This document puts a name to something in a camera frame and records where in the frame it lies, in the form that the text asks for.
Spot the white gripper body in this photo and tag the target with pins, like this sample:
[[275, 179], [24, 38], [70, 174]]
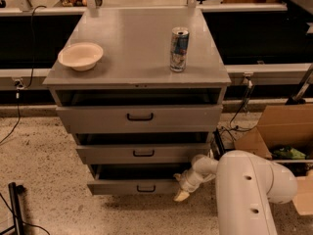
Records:
[[188, 184]]

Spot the grey bottom drawer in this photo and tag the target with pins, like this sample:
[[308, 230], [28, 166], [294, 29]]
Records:
[[132, 179]]

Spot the grey drawer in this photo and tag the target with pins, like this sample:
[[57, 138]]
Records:
[[132, 179], [139, 119], [140, 154]]

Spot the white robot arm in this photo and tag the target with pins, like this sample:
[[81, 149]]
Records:
[[246, 185]]

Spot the grey middle drawer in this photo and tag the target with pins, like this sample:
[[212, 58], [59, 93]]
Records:
[[140, 154]]

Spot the grey top drawer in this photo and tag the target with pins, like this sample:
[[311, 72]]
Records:
[[139, 119]]

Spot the grey drawer cabinet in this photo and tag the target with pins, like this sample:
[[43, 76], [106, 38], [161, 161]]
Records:
[[135, 70]]

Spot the black bar on floor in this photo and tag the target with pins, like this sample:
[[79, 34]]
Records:
[[219, 146]]

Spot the green item in box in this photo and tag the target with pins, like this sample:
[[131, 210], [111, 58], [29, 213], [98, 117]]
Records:
[[289, 153]]

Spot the brown cardboard box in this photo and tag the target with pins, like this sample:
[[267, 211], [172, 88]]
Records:
[[281, 126]]

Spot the blue silver drink can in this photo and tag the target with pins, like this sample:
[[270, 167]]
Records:
[[179, 47]]

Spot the white bowl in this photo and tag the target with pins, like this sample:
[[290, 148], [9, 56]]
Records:
[[81, 56]]

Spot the black stand lower left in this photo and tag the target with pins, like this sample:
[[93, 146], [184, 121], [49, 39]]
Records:
[[15, 210]]

